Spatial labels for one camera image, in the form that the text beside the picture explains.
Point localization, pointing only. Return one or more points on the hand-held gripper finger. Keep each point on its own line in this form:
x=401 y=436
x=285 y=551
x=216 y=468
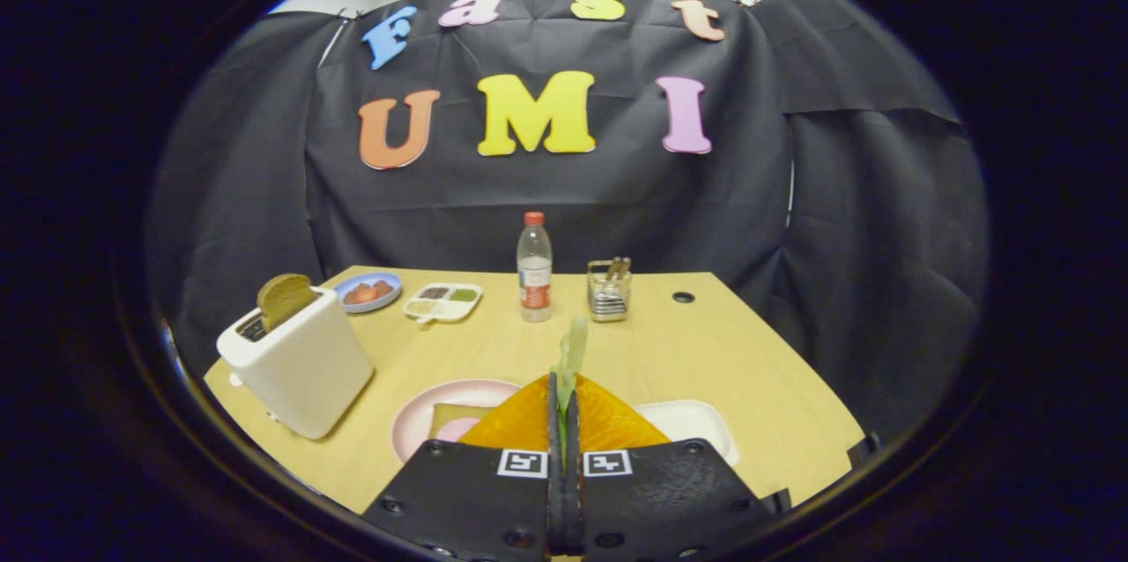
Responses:
x=555 y=500
x=573 y=500

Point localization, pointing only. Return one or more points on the green lettuce leaf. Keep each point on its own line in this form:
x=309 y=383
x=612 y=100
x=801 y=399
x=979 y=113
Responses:
x=573 y=351

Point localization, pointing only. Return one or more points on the toasted bread slice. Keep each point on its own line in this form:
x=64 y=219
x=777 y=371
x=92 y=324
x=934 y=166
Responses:
x=284 y=298

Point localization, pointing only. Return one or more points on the pink ham slice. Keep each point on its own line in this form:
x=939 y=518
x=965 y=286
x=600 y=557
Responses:
x=458 y=432

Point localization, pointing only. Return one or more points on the brown bread slice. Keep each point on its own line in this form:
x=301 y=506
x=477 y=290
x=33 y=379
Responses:
x=449 y=415

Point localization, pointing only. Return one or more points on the white square dish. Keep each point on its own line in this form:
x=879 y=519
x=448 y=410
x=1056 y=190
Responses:
x=696 y=421

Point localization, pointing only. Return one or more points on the pink round plate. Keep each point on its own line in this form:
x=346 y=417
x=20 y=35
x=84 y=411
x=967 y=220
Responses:
x=414 y=421

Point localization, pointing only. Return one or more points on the white divided condiment tray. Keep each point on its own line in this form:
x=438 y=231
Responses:
x=442 y=306

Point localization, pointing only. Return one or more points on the clear plastic water bottle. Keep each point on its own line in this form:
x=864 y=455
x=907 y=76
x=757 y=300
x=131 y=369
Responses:
x=534 y=271

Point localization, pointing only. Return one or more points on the black table grommet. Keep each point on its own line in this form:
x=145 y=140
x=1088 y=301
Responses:
x=683 y=297

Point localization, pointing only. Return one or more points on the brown utensil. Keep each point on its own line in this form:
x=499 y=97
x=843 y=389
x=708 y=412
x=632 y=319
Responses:
x=619 y=268

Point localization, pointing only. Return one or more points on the blue round plate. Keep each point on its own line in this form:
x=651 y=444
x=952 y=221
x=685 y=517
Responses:
x=388 y=298

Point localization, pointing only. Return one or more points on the red meat and tomato slices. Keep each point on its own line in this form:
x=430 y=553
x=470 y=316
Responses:
x=366 y=292

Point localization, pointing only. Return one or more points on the white toaster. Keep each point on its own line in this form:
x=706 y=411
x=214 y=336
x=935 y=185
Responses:
x=300 y=368

